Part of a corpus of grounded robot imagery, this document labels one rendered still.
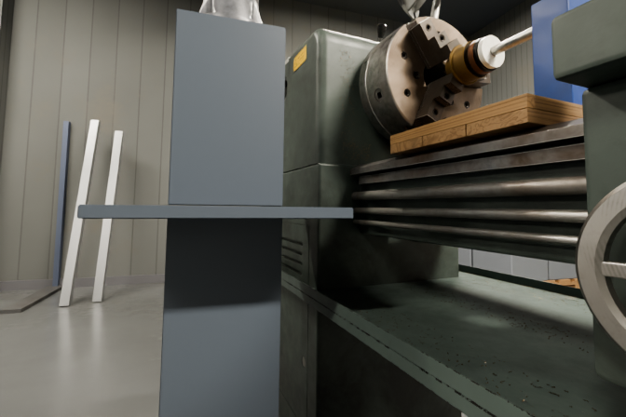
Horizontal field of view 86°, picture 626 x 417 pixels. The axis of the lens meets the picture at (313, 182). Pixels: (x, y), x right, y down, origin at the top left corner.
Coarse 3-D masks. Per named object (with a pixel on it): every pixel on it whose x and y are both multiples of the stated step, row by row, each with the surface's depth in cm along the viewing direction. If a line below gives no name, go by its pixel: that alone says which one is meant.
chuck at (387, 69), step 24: (384, 48) 81; (408, 48) 81; (384, 72) 79; (408, 72) 80; (432, 72) 90; (384, 96) 80; (408, 96) 81; (456, 96) 86; (480, 96) 90; (384, 120) 85; (408, 120) 79
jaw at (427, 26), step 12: (408, 24) 81; (420, 24) 78; (432, 24) 79; (420, 36) 79; (432, 36) 79; (444, 36) 78; (420, 48) 81; (432, 48) 79; (444, 48) 76; (432, 60) 80; (444, 60) 78
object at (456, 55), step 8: (472, 40) 73; (480, 40) 70; (456, 48) 75; (464, 48) 72; (472, 48) 70; (456, 56) 73; (464, 56) 72; (472, 56) 70; (448, 64) 77; (456, 64) 74; (464, 64) 72; (472, 64) 71; (480, 64) 70; (448, 72) 77; (456, 72) 74; (464, 72) 73; (472, 72) 73; (480, 72) 72; (488, 72) 72; (464, 80) 75; (472, 80) 75
